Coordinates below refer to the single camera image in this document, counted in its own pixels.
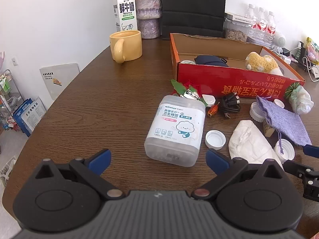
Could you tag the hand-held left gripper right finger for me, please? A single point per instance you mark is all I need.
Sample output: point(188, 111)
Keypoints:
point(216, 163)

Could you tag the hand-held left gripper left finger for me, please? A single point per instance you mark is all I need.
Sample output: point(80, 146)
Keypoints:
point(101, 161)

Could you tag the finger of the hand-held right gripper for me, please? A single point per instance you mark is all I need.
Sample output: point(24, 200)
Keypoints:
point(311, 151)
point(296, 168)

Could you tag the white bottle cap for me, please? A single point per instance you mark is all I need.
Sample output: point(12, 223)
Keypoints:
point(286, 151)
point(215, 139)

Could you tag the white cloth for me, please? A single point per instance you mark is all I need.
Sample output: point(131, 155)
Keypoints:
point(249, 142)

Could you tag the purple knitted pouch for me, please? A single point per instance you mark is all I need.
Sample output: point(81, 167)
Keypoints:
point(284, 119)

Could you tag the clear cotton bud container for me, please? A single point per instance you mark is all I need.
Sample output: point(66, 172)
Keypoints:
point(174, 129)

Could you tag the large ridged white cap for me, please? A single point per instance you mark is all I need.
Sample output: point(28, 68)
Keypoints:
point(255, 113)

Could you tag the red green flower clip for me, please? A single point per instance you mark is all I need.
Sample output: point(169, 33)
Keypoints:
point(190, 94)

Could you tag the red cardboard box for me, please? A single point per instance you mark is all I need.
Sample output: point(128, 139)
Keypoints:
point(224, 77)

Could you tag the yellow white plush toy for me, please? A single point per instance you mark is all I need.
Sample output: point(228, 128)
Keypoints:
point(259, 62)

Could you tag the white lid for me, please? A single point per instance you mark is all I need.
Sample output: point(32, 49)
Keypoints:
point(188, 62)

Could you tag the small beige block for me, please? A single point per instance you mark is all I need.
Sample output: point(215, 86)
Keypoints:
point(268, 129)

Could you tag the orange dried flower bud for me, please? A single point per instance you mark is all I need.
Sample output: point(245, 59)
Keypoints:
point(213, 109)

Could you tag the white blue package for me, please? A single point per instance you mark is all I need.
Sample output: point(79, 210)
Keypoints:
point(35, 114)

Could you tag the white board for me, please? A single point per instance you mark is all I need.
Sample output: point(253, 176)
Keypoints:
point(59, 79)

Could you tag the small pink tube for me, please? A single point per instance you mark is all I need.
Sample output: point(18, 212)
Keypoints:
point(294, 59)

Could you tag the white charger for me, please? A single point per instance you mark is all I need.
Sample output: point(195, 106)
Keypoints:
point(286, 59)

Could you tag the white plastic bag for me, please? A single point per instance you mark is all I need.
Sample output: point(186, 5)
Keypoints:
point(6, 171)

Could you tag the yellow pink snack packet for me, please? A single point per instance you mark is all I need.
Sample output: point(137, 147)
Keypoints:
point(312, 51)

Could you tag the small black adapter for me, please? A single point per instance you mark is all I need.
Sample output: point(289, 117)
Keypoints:
point(285, 51)

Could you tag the white robot-shaped speaker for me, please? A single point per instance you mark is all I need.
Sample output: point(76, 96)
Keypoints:
point(280, 39)

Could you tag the yellow mug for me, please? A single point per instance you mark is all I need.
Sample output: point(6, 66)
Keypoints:
point(129, 46)

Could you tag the clear seed container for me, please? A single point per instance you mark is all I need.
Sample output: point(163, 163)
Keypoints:
point(235, 34)

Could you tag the white green milk carton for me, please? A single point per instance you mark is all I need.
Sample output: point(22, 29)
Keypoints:
point(125, 10)

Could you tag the black paper bag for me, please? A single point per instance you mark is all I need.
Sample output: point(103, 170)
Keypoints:
point(194, 10)

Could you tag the purple ceramic vase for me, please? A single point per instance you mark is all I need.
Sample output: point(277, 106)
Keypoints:
point(148, 12)

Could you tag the wall outlet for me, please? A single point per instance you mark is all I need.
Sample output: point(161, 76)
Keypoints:
point(14, 61)

